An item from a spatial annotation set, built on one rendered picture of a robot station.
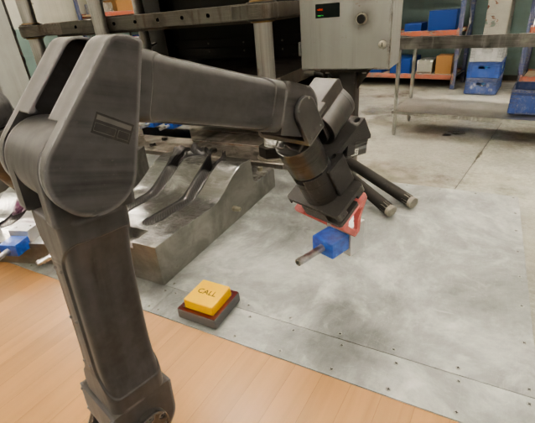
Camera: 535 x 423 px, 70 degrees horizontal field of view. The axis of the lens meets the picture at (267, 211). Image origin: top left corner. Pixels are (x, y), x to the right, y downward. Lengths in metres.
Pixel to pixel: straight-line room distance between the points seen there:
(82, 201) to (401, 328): 0.53
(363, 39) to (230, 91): 1.00
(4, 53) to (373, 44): 4.30
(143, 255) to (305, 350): 0.36
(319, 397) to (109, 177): 0.42
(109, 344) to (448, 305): 0.55
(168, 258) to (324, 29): 0.91
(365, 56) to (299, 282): 0.83
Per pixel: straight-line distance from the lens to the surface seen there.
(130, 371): 0.40
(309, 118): 0.46
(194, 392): 0.61
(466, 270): 0.83
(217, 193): 0.92
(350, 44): 1.36
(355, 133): 0.57
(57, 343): 0.77
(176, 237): 0.80
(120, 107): 0.29
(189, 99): 0.35
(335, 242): 0.61
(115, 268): 0.34
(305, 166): 0.50
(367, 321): 0.68
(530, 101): 4.19
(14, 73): 5.13
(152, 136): 1.81
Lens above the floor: 1.27
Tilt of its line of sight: 28 degrees down
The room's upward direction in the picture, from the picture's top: 5 degrees counter-clockwise
